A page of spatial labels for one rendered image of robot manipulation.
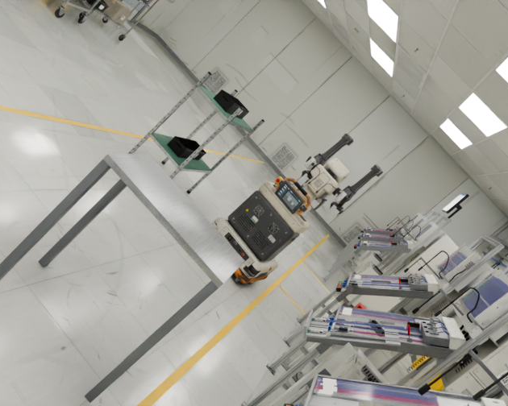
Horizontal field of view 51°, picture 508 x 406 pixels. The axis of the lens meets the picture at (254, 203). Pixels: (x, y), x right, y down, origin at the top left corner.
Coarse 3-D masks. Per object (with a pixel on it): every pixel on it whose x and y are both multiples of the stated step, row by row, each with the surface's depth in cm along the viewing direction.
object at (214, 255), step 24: (96, 168) 217; (120, 168) 216; (144, 168) 239; (72, 192) 220; (120, 192) 263; (144, 192) 217; (168, 192) 241; (48, 216) 223; (96, 216) 267; (168, 216) 218; (192, 216) 243; (24, 240) 226; (72, 240) 271; (192, 240) 220; (216, 240) 245; (0, 264) 229; (216, 264) 222; (240, 264) 247; (216, 288) 213
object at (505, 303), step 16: (496, 272) 351; (496, 304) 295; (480, 320) 297; (336, 336) 313; (496, 336) 296; (304, 352) 393; (320, 352) 316; (368, 368) 345; (288, 384) 321; (304, 400) 322
